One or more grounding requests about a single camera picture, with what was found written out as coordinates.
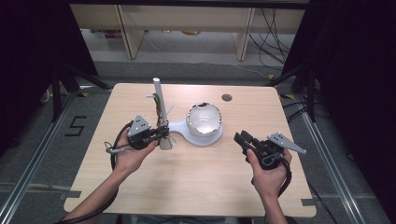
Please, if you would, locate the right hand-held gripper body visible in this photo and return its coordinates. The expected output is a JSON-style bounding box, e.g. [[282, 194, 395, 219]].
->
[[248, 132, 307, 172]]

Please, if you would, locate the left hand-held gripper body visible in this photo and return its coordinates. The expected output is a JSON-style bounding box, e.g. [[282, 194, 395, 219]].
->
[[126, 115, 162, 151]]

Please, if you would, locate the white key stand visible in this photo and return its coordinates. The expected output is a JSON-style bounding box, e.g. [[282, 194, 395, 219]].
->
[[144, 77, 224, 147]]

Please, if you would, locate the person's right hand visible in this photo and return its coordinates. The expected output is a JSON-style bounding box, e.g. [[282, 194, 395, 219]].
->
[[246, 148, 293, 199]]

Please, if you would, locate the person's left hand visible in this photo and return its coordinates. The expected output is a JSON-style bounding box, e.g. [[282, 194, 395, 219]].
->
[[112, 127, 160, 180]]

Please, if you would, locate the white egg-shaped ceramic bowl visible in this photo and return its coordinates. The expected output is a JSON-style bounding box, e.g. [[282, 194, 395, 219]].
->
[[186, 102, 223, 135]]

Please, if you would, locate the black metal stand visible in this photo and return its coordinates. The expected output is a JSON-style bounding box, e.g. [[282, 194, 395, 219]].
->
[[264, 62, 318, 123], [49, 62, 113, 123]]

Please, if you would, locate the beige wooden desk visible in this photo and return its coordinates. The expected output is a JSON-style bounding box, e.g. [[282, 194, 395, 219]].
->
[[69, 3, 306, 62]]

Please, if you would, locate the black curtain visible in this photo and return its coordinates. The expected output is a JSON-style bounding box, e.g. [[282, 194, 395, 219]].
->
[[281, 0, 396, 216], [0, 0, 99, 157]]

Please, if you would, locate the silver cable plug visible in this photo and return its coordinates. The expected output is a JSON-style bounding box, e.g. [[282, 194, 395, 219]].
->
[[105, 141, 129, 156]]

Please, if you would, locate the black gripper strap cable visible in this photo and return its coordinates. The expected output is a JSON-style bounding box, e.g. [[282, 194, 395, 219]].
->
[[277, 158, 293, 199]]

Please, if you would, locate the thick black gripper cable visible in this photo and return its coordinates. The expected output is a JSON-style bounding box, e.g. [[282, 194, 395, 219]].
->
[[54, 120, 134, 224]]

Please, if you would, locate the metal floor rail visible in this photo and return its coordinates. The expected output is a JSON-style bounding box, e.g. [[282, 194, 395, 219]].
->
[[300, 111, 366, 224], [0, 90, 78, 224]]

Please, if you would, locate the black hanging cable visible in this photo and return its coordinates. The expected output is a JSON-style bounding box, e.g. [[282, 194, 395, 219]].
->
[[247, 8, 294, 71]]

